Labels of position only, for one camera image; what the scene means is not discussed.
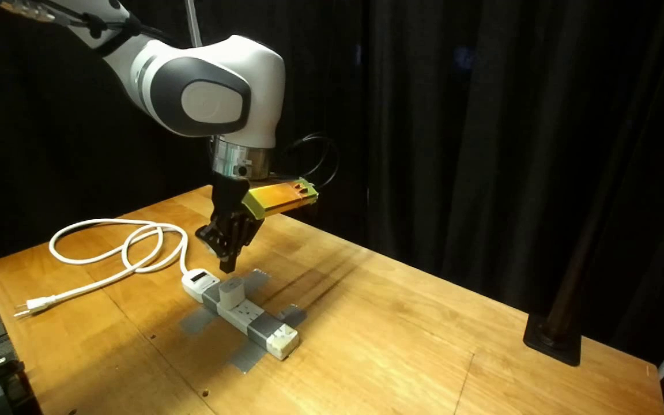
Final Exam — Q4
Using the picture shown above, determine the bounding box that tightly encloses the black curtain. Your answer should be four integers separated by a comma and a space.
0, 0, 664, 364

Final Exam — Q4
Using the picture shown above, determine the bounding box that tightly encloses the grey duct tape strip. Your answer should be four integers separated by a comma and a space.
177, 267, 273, 338
225, 304, 308, 376

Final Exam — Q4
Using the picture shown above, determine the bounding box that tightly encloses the white power cord with plug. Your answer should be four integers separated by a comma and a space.
12, 218, 197, 320

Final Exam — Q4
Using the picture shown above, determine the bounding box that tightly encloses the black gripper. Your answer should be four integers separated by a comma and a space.
193, 173, 262, 278

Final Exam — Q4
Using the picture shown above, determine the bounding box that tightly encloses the orange green wrist camera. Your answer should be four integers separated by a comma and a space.
240, 177, 320, 221

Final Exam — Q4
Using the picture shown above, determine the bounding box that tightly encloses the silver metal pole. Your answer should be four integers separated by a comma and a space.
182, 0, 203, 51

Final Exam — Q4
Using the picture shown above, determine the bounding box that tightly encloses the black camera cable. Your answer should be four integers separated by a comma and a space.
273, 131, 341, 192

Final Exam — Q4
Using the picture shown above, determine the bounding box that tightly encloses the black pole with base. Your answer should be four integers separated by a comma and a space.
520, 153, 633, 369

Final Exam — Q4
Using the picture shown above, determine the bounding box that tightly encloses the white power strip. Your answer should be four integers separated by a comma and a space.
180, 267, 304, 364

